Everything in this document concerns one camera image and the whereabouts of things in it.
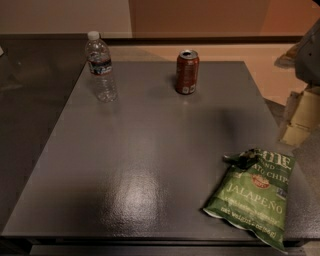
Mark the clear plastic water bottle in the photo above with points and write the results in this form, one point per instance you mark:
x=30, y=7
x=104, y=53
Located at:
x=100, y=65

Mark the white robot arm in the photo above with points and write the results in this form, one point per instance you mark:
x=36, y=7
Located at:
x=307, y=59

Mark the red coke can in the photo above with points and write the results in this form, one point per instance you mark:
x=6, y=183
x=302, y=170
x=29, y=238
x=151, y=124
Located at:
x=187, y=72

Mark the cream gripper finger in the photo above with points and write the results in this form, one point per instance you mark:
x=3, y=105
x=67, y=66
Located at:
x=301, y=117

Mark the green jalapeno chips bag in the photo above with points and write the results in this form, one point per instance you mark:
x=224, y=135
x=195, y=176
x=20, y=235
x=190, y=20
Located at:
x=253, y=193

